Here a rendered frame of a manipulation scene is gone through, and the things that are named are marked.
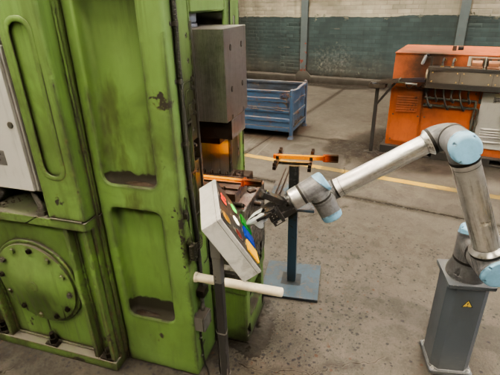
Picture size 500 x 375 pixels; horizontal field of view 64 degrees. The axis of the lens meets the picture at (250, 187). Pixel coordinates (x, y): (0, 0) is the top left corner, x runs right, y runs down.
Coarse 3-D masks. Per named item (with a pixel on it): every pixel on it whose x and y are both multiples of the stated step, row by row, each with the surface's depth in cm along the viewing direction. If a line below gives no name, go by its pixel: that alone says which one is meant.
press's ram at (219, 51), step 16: (192, 32) 170; (208, 32) 168; (224, 32) 167; (240, 32) 186; (208, 48) 171; (224, 48) 169; (240, 48) 189; (208, 64) 174; (224, 64) 172; (240, 64) 191; (208, 80) 177; (224, 80) 175; (240, 80) 193; (208, 96) 180; (224, 96) 178; (240, 96) 196; (208, 112) 183; (224, 112) 181
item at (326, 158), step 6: (282, 156) 253; (288, 156) 252; (294, 156) 251; (300, 156) 250; (306, 156) 250; (312, 156) 249; (318, 156) 249; (324, 156) 247; (330, 156) 247; (336, 156) 246; (330, 162) 248; (336, 162) 248
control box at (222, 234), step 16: (208, 192) 160; (224, 192) 169; (208, 208) 148; (224, 208) 151; (208, 224) 138; (224, 224) 138; (240, 224) 163; (224, 240) 141; (240, 240) 146; (224, 256) 144; (240, 256) 145; (240, 272) 148; (256, 272) 149
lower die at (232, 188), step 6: (204, 174) 225; (210, 174) 224; (216, 174) 224; (204, 180) 217; (210, 180) 216; (222, 186) 210; (228, 186) 210; (234, 186) 210; (240, 186) 211; (246, 186) 222; (228, 192) 206; (234, 192) 206; (240, 192) 212; (234, 198) 204; (240, 198) 214
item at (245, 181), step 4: (204, 176) 218; (208, 176) 218; (212, 176) 218; (216, 176) 217; (220, 176) 217; (224, 180) 215; (228, 180) 214; (232, 180) 213; (236, 180) 213; (240, 180) 212; (244, 180) 211; (248, 180) 211; (252, 180) 211; (256, 180) 211; (260, 180) 211; (244, 184) 212; (248, 184) 212; (252, 184) 212; (256, 184) 211; (260, 184) 210
